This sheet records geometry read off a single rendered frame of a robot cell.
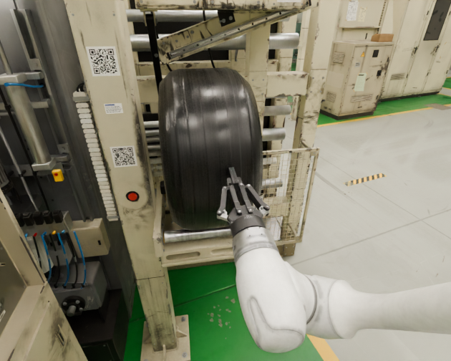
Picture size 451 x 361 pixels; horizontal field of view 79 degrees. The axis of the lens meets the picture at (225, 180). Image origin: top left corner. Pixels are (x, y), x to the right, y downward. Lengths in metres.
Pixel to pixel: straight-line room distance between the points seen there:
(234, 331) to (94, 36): 1.62
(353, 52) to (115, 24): 4.62
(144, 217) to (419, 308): 0.88
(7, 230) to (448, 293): 0.94
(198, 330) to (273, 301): 1.42
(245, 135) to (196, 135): 0.14
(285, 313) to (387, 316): 0.16
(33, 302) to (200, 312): 1.13
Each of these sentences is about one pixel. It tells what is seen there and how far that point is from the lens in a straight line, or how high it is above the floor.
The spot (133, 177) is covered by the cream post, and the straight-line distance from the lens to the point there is 1.00.
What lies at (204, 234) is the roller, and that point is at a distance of 1.05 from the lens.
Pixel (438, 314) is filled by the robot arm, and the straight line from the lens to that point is 0.44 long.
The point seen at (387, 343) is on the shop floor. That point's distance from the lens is 2.06.
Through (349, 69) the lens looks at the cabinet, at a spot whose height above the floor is 0.86.
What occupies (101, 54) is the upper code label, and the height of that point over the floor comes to 1.53.
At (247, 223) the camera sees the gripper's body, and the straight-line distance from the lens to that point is 0.57.
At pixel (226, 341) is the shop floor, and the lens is 1.84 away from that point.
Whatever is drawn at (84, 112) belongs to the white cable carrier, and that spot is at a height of 1.37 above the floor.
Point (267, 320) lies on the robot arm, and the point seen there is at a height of 1.22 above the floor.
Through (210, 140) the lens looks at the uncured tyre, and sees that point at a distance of 0.75.
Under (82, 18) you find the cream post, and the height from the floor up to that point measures 1.61.
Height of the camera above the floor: 1.62
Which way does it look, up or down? 31 degrees down
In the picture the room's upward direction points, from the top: straight up
